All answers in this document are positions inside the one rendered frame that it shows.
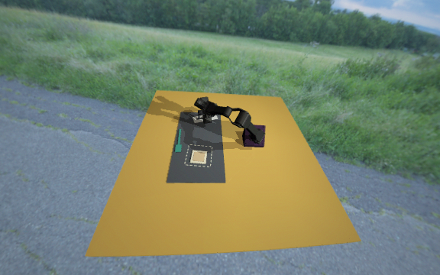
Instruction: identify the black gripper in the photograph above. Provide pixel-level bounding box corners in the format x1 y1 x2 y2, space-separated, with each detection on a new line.
200 97 212 124

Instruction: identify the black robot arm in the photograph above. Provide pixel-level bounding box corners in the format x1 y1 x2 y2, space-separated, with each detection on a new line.
194 97 266 144

